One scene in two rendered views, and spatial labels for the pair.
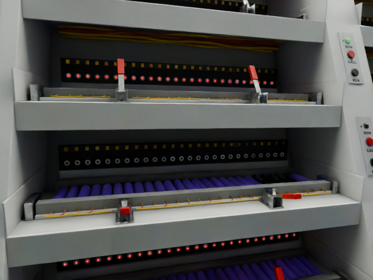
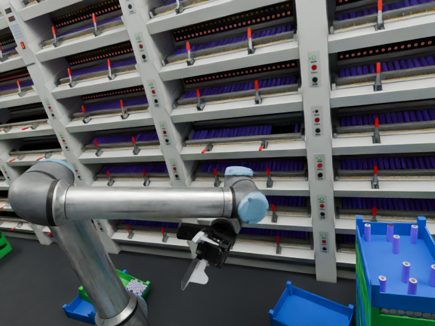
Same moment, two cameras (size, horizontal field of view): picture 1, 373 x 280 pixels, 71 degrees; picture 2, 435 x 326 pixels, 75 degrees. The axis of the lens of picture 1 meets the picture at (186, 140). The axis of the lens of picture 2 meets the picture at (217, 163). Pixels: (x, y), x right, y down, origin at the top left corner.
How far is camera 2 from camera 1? 0.99 m
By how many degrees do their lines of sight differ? 52
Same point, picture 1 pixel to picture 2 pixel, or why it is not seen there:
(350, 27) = (318, 45)
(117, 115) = (199, 116)
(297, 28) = (279, 55)
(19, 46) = (164, 94)
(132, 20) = (197, 72)
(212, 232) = (237, 155)
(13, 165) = (175, 134)
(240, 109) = (246, 108)
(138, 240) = (213, 156)
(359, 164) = (308, 131)
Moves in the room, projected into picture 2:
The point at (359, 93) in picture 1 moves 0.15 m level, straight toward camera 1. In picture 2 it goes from (316, 92) to (281, 101)
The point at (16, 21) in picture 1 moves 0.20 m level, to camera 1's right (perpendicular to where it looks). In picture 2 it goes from (160, 86) to (193, 82)
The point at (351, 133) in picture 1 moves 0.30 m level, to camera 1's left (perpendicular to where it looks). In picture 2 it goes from (306, 115) to (241, 116)
